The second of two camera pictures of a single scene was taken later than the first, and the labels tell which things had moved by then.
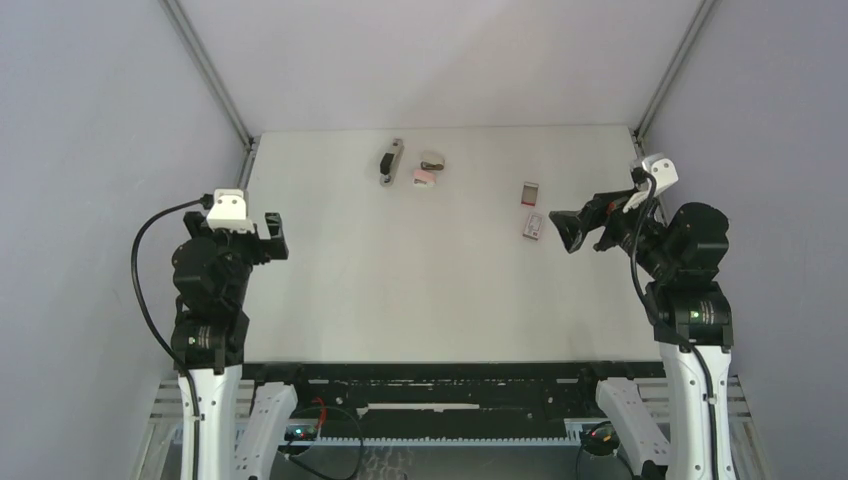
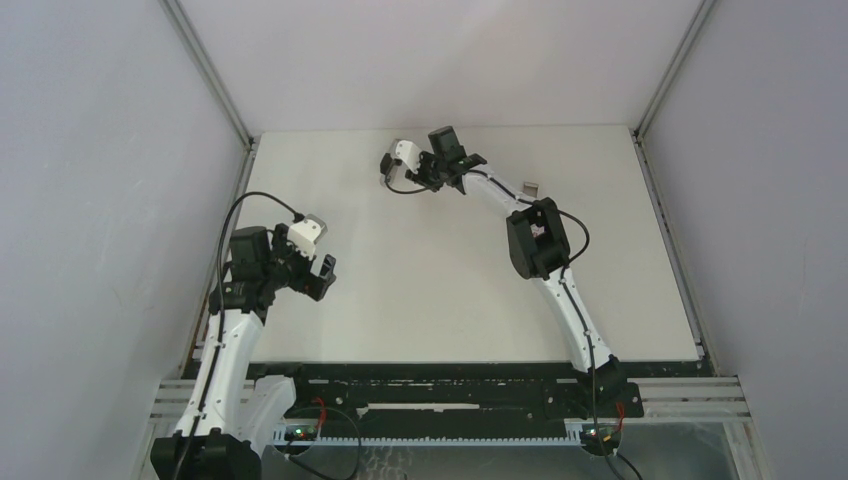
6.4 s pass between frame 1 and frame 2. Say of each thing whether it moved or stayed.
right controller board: stayed
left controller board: stayed
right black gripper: moved
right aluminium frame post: stayed
